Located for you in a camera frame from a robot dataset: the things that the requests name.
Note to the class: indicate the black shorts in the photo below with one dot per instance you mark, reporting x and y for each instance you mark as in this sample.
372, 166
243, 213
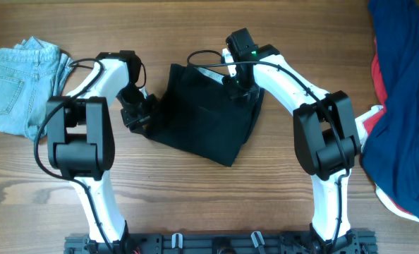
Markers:
198, 115

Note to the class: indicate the folded light blue jeans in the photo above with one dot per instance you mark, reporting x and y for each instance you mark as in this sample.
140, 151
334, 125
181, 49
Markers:
30, 73

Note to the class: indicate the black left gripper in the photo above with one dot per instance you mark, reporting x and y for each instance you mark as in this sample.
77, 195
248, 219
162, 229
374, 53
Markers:
135, 118

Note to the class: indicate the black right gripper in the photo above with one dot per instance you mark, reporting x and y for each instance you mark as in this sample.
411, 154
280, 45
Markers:
243, 91

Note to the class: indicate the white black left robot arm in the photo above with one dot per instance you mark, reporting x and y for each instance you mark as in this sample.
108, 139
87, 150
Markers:
81, 145

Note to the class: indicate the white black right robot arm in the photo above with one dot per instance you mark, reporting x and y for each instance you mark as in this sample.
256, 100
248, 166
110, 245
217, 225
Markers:
325, 136

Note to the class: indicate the blue garment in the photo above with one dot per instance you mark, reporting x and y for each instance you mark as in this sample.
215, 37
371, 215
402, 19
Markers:
391, 153

